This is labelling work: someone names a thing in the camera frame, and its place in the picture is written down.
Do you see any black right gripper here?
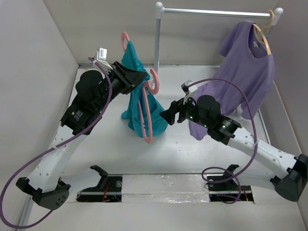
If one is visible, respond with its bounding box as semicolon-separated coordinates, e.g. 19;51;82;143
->
159;93;210;128

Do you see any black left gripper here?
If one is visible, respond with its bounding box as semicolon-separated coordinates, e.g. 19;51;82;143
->
94;62;147;112

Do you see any teal t shirt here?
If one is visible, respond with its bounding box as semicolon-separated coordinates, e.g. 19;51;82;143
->
121;41;168;138

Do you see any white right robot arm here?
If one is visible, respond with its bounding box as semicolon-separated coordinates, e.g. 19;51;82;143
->
160;95;308;202

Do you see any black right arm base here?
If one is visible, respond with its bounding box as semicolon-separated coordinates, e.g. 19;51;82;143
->
204;164;254;204

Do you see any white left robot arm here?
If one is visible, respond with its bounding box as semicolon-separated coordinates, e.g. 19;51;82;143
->
16;62;148;211

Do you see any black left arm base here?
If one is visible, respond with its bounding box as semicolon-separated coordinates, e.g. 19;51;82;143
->
77;165;123;203

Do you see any purple t shirt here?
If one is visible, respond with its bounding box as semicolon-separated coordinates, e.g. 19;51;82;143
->
188;20;275;141

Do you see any beige wooden hanger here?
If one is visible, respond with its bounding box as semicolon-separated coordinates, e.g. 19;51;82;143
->
253;10;274;55

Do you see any white metal clothes rack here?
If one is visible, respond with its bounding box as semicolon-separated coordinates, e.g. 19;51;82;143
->
149;1;284;118

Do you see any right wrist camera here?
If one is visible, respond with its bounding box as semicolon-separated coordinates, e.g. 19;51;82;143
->
181;80;198;104

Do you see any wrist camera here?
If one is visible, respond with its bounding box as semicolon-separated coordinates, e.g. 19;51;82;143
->
93;47;112;71
181;80;198;104

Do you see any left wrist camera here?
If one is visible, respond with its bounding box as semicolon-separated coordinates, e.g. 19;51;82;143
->
93;47;112;71

